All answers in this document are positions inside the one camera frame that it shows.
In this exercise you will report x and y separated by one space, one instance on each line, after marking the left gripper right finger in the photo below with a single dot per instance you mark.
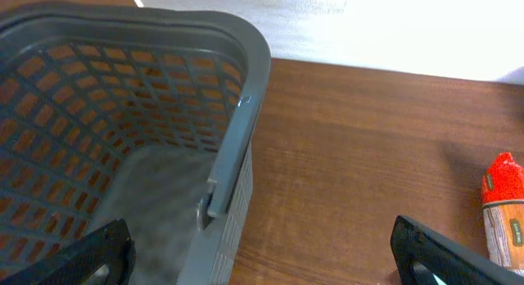
424 256

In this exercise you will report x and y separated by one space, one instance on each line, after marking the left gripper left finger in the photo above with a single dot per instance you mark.
111 245

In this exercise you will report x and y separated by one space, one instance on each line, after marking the orange spaghetti packet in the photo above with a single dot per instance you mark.
502 208

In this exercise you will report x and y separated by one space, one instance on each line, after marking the grey plastic mesh basket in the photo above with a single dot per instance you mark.
141 114

